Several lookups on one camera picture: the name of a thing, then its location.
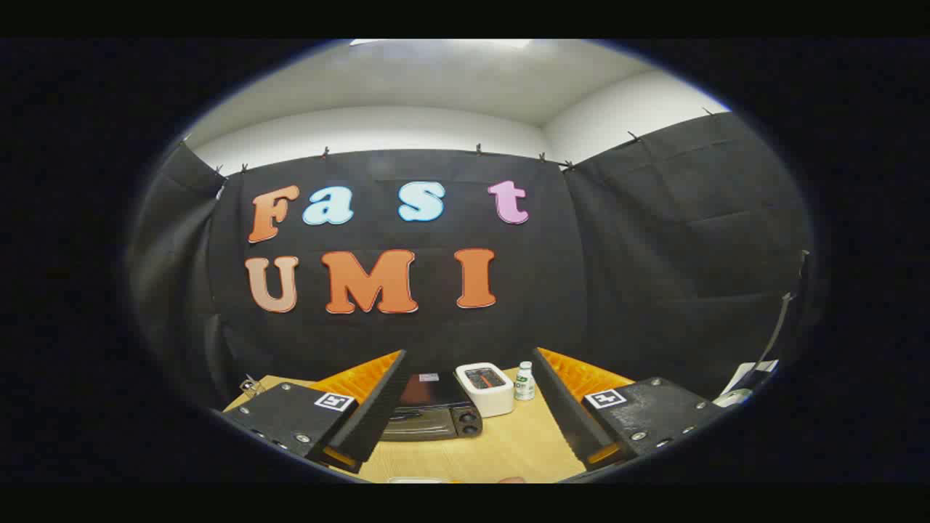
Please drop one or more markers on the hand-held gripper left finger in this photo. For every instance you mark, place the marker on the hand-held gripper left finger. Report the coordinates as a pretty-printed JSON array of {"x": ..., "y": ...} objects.
[{"x": 374, "y": 414}]

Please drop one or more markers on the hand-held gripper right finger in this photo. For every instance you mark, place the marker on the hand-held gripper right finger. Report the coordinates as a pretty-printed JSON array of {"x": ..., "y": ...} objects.
[{"x": 570, "y": 414}]

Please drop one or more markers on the black toaster oven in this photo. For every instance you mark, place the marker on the black toaster oven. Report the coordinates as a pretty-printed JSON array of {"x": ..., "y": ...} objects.
[{"x": 436, "y": 423}]

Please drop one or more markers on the white pop-up toaster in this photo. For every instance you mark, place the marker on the white pop-up toaster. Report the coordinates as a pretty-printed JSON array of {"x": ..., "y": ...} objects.
[{"x": 494, "y": 399}]

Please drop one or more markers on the small white green-label bottle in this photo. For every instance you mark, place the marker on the small white green-label bottle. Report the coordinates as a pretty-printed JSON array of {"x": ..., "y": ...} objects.
[{"x": 524, "y": 385}]

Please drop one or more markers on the black backdrop cloth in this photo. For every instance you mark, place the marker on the black backdrop cloth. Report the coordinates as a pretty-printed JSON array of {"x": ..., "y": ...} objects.
[{"x": 625, "y": 290}]

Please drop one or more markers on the white side table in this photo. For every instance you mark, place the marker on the white side table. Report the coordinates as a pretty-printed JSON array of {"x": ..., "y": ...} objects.
[{"x": 748, "y": 378}]

